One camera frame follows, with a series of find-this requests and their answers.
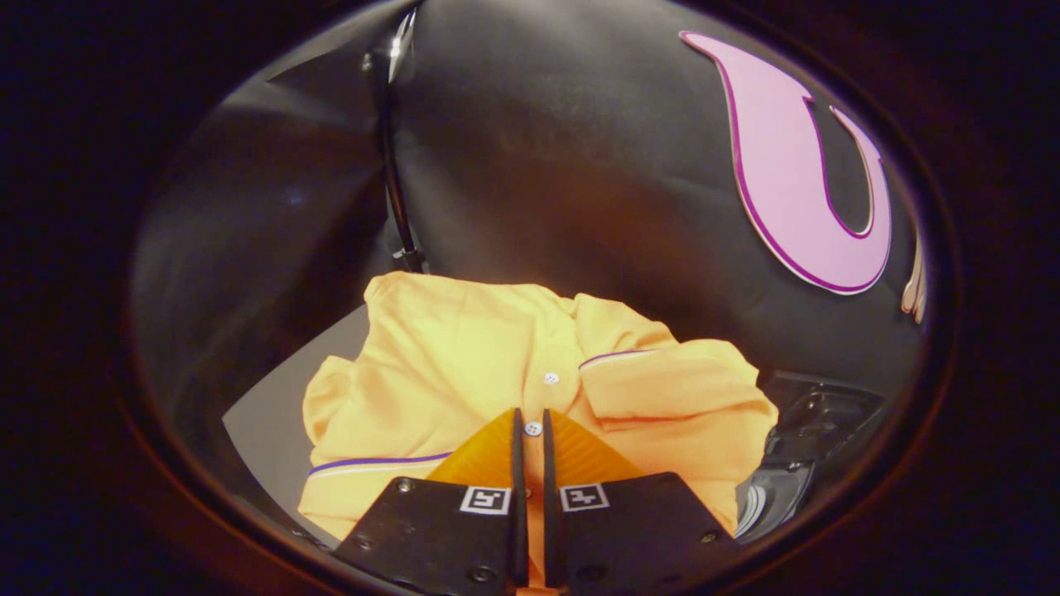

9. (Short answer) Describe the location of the white cabinet with dark sides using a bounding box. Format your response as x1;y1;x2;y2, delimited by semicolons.
222;305;373;551

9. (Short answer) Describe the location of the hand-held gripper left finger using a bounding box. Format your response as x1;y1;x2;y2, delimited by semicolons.
334;407;531;596

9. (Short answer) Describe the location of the black backdrop stand pole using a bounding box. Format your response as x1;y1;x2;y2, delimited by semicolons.
362;7;427;276

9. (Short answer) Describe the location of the black backdrop cloth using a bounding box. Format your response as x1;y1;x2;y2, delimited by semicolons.
132;0;928;464

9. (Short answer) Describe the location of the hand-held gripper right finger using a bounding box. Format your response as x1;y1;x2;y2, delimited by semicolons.
542;407;740;595

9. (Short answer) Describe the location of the orange shirt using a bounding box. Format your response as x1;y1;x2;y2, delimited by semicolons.
296;272;780;590

